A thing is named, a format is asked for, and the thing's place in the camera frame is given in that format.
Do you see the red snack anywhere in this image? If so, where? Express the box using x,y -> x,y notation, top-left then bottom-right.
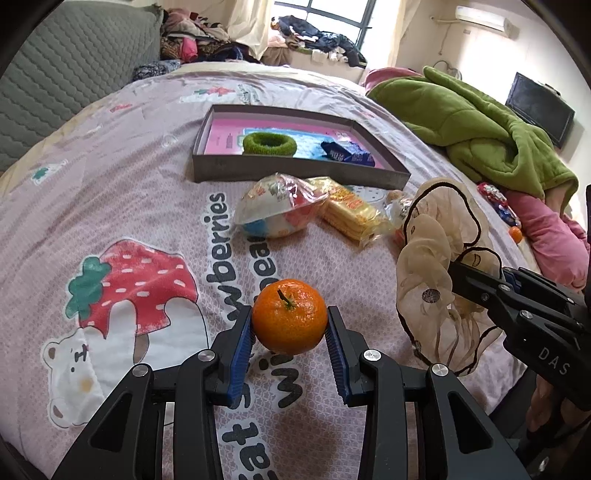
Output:
385,190 -> 413,248

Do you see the yellow biscuit packet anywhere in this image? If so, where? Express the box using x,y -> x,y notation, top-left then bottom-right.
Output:
307,177 -> 394,248

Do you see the orange tangerine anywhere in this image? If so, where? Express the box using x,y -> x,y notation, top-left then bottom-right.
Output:
252,279 -> 328,356

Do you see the surprise egg toy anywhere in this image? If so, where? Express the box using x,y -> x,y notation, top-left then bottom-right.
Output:
232,173 -> 328,239

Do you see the person's hand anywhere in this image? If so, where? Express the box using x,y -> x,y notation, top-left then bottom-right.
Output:
526,376 -> 576,432

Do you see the small orange fruit by blanket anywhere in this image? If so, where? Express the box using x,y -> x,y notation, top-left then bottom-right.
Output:
509,226 -> 523,244

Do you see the red patterned small packet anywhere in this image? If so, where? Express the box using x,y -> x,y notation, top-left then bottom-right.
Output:
477,182 -> 521,228

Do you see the green fleece blanket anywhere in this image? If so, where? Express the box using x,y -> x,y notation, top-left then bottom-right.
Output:
368,67 -> 579,214

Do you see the black television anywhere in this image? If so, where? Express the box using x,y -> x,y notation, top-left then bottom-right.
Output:
505,72 -> 575,149

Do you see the pink strawberry bedsheet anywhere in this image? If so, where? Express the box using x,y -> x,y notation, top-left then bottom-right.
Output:
0,61 -> 537,480

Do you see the blue snack packet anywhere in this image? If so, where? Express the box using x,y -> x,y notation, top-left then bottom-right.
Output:
321,141 -> 376,167

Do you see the white air conditioner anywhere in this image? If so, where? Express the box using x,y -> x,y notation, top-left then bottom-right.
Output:
455,5 -> 519,39

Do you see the green fuzzy scrunchie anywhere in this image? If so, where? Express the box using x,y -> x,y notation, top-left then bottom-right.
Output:
242,131 -> 297,157

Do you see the grey cardboard tray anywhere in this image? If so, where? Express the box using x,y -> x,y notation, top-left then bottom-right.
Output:
192,104 -> 411,190

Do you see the clothes pile on windowsill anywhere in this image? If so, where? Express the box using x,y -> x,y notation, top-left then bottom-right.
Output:
269,15 -> 368,68

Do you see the cream curtain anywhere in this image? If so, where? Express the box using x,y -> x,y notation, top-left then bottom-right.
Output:
226,0 -> 274,60

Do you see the clothes pile beside headboard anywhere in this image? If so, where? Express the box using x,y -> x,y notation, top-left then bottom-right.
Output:
132,8 -> 259,82

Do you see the grey quilted headboard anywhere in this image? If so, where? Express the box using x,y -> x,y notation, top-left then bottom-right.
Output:
1,1 -> 164,171

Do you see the window with dark frame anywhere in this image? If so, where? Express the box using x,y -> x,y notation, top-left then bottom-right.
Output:
273,0 -> 377,49

